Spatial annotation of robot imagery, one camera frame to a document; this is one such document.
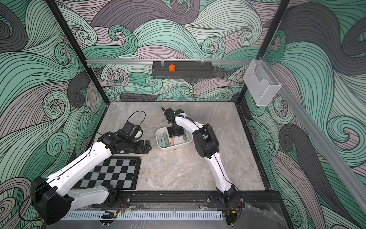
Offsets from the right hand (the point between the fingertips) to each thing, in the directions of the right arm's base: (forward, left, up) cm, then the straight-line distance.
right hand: (176, 135), depth 98 cm
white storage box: (-4, +9, +1) cm, 10 cm away
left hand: (-16, +17, +14) cm, 27 cm away
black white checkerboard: (-25, +31, +3) cm, 40 cm away
